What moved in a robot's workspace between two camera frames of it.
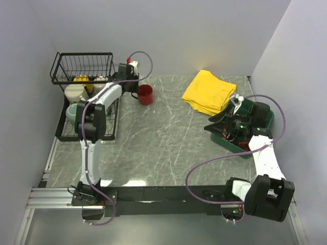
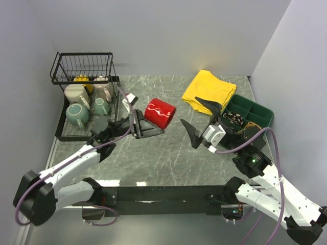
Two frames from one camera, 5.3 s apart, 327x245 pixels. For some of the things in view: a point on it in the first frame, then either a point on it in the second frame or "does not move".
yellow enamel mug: x=84 y=77 does not move
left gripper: x=136 y=89 -> x=143 y=128
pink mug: x=97 y=88 does not move
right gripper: x=217 y=128 -> x=215 y=108
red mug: x=145 y=94 -> x=159 y=113
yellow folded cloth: x=208 y=94 does not move
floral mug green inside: x=75 y=93 does not move
